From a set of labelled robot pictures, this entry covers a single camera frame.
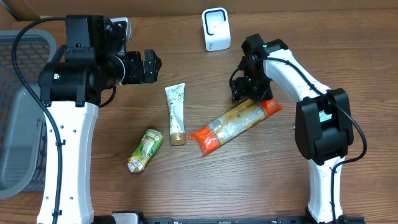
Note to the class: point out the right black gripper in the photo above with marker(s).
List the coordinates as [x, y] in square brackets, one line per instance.
[243, 91]

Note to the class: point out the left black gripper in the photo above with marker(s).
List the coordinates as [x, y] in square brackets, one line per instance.
[137, 76]

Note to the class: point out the white cream tube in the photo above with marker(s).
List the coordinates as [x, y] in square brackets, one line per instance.
[175, 100]

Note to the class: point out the orange spaghetti packet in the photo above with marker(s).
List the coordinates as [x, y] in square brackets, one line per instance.
[233, 123]

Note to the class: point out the green yellow snack packet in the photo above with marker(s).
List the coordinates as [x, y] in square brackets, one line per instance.
[148, 146]

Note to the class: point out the teal snack packet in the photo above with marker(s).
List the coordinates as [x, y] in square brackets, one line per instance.
[324, 117]

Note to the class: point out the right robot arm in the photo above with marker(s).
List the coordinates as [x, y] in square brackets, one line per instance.
[323, 129]

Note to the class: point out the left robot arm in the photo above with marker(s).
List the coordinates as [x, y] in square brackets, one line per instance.
[95, 59]

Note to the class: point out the white barcode scanner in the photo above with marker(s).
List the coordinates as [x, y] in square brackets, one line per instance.
[216, 29]

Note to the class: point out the grey plastic mesh basket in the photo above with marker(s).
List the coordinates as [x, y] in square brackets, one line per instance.
[23, 127]

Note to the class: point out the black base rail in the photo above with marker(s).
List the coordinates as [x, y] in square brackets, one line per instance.
[139, 218]

